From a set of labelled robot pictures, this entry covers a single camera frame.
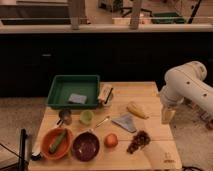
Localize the grey blue towel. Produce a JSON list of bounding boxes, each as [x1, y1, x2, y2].
[[111, 114, 137, 133]]

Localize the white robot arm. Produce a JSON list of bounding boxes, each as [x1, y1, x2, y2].
[[159, 61, 207, 124]]

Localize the purple bowl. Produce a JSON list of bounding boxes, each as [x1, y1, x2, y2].
[[72, 132, 100, 162]]

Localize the orange bowl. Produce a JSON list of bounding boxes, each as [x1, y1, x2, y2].
[[40, 128, 73, 160]]

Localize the dark grape bunch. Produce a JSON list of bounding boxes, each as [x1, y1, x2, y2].
[[127, 131, 151, 154]]

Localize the metal spoon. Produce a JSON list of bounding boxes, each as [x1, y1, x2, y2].
[[89, 116, 110, 132]]

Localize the orange fruit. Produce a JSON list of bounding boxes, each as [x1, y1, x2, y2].
[[104, 133, 118, 148]]

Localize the brown scrub brush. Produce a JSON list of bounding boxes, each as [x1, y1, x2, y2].
[[98, 84, 113, 106]]

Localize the light green cup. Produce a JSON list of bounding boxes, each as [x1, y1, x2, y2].
[[79, 110, 94, 125]]

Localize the blue sponge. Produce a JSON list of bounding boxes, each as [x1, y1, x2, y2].
[[68, 93, 87, 104]]

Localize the small metal pot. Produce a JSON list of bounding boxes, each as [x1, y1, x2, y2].
[[57, 109, 72, 126]]

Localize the green plastic tray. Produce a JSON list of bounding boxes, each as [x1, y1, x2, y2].
[[47, 75, 100, 109]]

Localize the green cucumber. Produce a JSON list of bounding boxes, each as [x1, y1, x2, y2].
[[49, 129, 67, 154]]

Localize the black pole stand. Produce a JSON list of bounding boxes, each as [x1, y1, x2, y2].
[[19, 129, 27, 171]]

